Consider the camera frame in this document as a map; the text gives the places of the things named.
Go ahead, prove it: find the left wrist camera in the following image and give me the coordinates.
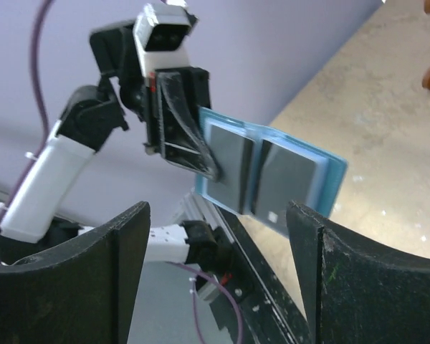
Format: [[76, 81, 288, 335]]
[[133, 1, 198, 78]]

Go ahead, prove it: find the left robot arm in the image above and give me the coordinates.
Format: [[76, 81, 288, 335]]
[[0, 21, 220, 264]]

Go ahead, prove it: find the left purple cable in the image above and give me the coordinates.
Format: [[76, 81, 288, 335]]
[[28, 0, 57, 133]]

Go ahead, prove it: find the blue card holder wallet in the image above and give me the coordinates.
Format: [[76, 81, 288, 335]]
[[195, 108, 348, 237]]

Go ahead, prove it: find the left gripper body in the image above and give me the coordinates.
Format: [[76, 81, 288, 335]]
[[120, 67, 204, 155]]

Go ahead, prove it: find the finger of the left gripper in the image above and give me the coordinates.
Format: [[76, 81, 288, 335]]
[[156, 70, 220, 181]]

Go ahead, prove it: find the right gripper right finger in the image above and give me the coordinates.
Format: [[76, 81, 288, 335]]
[[286, 202, 430, 343]]

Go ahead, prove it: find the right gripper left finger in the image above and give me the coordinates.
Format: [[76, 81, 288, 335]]
[[0, 201, 151, 343]]

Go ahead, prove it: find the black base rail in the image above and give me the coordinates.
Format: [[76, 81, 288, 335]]
[[178, 193, 312, 344]]

